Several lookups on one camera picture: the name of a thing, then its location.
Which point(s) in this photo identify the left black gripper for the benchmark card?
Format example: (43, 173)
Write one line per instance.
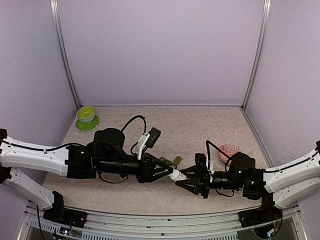
(147, 169)

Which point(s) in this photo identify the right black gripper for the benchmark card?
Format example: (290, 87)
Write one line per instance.
(202, 184)

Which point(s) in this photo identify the small white pill bottle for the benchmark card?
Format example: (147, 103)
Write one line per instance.
(177, 175)

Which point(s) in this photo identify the green weekly pill organizer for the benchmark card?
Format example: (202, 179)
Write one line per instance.
(174, 164)

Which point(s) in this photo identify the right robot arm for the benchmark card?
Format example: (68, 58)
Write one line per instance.
(276, 187)

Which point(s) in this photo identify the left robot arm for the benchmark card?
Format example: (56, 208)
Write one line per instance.
(105, 154)

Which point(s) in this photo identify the red patterned bowl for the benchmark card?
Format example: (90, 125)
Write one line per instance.
(227, 149)

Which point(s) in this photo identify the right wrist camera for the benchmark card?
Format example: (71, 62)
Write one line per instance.
(204, 165)

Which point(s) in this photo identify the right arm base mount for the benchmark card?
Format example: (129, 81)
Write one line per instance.
(257, 216)

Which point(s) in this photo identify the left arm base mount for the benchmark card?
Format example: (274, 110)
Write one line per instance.
(70, 217)

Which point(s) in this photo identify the right aluminium frame post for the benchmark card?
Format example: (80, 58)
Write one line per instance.
(258, 53)

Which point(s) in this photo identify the aluminium frame post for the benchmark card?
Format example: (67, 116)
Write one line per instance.
(258, 53)
(54, 5)

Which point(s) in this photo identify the left aluminium frame post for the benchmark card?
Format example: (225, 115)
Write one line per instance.
(54, 5)

